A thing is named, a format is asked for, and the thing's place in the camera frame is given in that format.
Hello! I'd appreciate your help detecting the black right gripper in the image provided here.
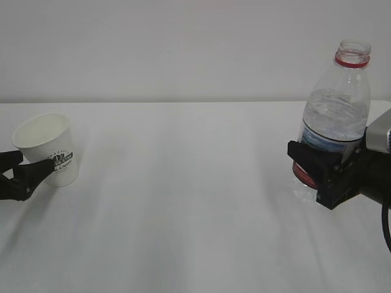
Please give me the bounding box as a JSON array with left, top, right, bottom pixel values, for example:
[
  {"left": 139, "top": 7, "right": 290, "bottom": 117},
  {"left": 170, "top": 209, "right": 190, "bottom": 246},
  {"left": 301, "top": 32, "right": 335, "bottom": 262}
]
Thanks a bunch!
[{"left": 287, "top": 140, "right": 390, "bottom": 210}]

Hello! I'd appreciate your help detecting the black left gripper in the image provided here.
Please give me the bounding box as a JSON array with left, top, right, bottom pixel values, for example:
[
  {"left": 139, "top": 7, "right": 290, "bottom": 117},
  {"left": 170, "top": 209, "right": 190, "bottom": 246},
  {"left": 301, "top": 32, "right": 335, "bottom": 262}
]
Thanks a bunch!
[{"left": 0, "top": 150, "right": 54, "bottom": 201}]

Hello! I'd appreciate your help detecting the white paper coffee cup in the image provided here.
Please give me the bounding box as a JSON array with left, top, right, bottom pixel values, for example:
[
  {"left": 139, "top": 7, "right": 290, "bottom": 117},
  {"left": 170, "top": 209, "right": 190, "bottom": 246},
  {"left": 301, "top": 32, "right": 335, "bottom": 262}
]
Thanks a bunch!
[{"left": 12, "top": 113, "right": 79, "bottom": 187}]

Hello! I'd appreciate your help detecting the clear plastic water bottle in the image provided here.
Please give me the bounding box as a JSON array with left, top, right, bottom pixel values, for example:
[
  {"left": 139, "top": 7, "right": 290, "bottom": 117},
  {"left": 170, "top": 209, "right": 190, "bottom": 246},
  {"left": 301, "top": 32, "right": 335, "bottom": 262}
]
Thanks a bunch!
[{"left": 291, "top": 38, "right": 372, "bottom": 204}]

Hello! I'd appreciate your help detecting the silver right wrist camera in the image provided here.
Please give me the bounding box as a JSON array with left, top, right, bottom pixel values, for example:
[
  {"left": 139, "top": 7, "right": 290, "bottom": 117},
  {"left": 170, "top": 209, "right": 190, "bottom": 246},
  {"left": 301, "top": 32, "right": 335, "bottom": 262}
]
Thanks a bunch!
[{"left": 365, "top": 109, "right": 391, "bottom": 154}]

